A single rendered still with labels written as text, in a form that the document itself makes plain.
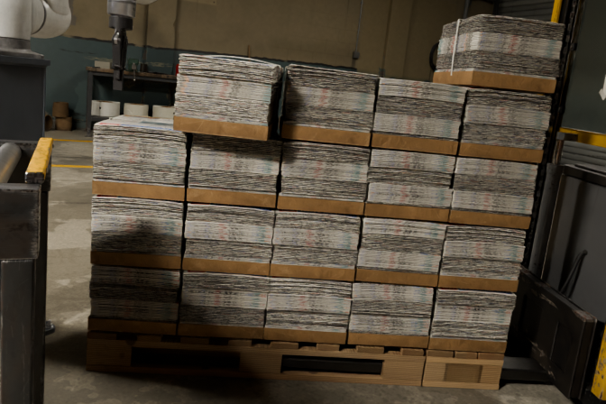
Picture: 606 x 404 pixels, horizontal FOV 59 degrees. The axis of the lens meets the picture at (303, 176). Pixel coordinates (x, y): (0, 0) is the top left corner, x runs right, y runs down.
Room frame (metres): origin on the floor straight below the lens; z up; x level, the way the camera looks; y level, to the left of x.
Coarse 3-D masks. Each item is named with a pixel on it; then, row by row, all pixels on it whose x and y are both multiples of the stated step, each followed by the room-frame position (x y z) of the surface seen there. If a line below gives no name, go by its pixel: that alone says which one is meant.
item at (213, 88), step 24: (192, 72) 1.59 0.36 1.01; (216, 72) 1.59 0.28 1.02; (240, 72) 1.59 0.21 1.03; (264, 72) 1.59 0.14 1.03; (192, 96) 1.60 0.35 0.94; (216, 96) 1.60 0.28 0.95; (240, 96) 1.59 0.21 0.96; (264, 96) 1.59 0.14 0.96; (216, 120) 1.60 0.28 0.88; (240, 120) 1.59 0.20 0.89; (264, 120) 1.60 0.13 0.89
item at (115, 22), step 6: (114, 18) 1.78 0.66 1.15; (120, 18) 1.78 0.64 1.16; (126, 18) 1.79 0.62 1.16; (114, 24) 1.77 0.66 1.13; (120, 24) 1.78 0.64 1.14; (126, 24) 1.79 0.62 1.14; (132, 24) 1.81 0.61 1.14; (120, 30) 1.78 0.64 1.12; (126, 30) 1.82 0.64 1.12; (120, 36) 1.77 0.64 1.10
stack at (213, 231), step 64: (128, 128) 1.63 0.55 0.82; (256, 192) 1.68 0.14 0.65; (320, 192) 1.71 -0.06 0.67; (384, 192) 1.73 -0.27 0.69; (448, 192) 1.75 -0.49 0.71; (192, 256) 1.66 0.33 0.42; (256, 256) 1.69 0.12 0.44; (320, 256) 1.71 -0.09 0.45; (384, 256) 1.73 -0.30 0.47; (192, 320) 1.66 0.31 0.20; (256, 320) 1.69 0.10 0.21; (320, 320) 1.71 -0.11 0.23; (384, 320) 1.73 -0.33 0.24
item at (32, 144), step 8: (0, 144) 1.26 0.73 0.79; (16, 144) 1.28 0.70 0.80; (24, 144) 1.29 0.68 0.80; (32, 144) 1.29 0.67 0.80; (24, 152) 1.29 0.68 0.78; (32, 152) 1.29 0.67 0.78; (24, 160) 1.29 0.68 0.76; (16, 168) 1.28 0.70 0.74; (24, 168) 1.29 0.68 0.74; (48, 168) 1.31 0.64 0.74; (16, 176) 1.28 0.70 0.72; (24, 176) 1.29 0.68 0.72; (48, 176) 1.31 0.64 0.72; (48, 184) 1.31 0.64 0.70
